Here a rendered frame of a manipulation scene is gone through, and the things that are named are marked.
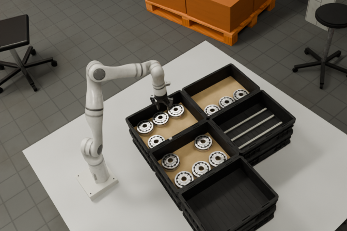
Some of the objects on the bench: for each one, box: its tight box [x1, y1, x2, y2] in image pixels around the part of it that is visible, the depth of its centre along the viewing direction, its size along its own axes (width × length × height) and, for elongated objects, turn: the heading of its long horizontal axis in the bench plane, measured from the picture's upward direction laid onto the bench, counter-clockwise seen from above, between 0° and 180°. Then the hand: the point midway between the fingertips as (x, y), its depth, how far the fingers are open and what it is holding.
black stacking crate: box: [180, 205, 276, 231], centre depth 189 cm, size 40×30×12 cm
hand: (163, 107), depth 215 cm, fingers open, 5 cm apart
